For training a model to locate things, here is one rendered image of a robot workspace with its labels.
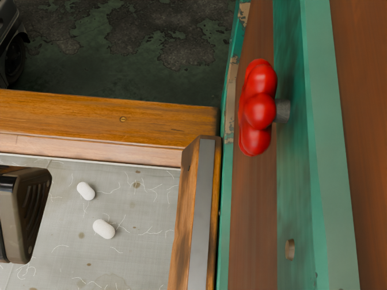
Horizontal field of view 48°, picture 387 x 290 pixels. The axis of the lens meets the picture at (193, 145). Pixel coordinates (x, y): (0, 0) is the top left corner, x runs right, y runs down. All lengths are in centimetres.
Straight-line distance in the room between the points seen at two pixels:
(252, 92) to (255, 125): 1
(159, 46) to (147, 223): 128
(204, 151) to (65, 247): 26
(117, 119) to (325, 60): 61
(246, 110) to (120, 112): 60
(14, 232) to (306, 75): 25
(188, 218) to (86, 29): 150
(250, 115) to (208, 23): 183
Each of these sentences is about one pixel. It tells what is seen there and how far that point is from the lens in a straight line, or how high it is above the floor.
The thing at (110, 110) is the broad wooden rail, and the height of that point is 76.
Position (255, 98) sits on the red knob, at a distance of 17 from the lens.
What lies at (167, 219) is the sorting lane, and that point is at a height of 74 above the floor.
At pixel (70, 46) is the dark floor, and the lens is 194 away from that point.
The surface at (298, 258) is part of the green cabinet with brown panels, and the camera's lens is 16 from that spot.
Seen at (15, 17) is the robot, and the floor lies 25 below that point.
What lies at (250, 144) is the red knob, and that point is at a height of 124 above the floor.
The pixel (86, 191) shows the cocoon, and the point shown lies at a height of 76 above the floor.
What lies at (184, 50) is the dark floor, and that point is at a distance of 188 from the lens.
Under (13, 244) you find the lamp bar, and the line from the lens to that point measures 36.
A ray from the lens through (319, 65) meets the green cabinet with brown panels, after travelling 17.
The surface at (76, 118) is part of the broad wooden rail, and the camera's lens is 77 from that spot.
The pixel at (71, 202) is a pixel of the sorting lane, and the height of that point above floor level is 74.
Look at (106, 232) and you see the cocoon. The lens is 68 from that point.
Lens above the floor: 140
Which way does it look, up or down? 60 degrees down
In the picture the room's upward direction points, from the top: 4 degrees clockwise
